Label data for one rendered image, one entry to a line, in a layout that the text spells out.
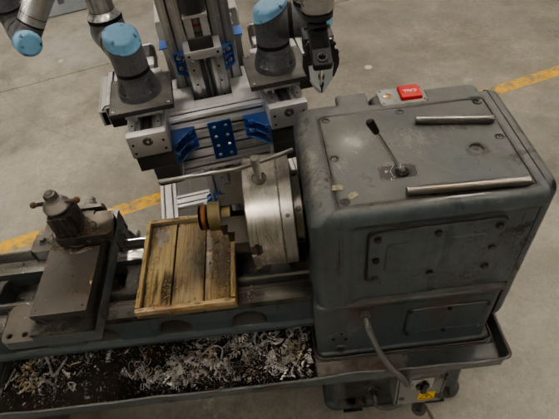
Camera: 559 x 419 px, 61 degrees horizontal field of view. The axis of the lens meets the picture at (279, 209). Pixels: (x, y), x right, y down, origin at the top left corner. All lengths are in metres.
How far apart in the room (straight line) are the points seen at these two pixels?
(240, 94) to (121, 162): 1.76
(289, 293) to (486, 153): 0.67
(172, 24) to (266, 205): 0.87
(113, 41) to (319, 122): 0.72
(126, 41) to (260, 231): 0.79
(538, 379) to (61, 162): 3.12
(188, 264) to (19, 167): 2.44
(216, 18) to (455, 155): 1.00
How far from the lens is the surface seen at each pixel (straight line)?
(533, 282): 2.68
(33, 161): 3.81
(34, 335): 1.55
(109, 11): 1.79
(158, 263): 1.58
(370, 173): 1.20
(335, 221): 1.11
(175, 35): 1.86
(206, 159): 1.92
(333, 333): 1.56
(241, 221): 1.32
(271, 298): 1.44
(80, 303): 1.48
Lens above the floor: 2.08
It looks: 47 degrees down
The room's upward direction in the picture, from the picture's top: 8 degrees counter-clockwise
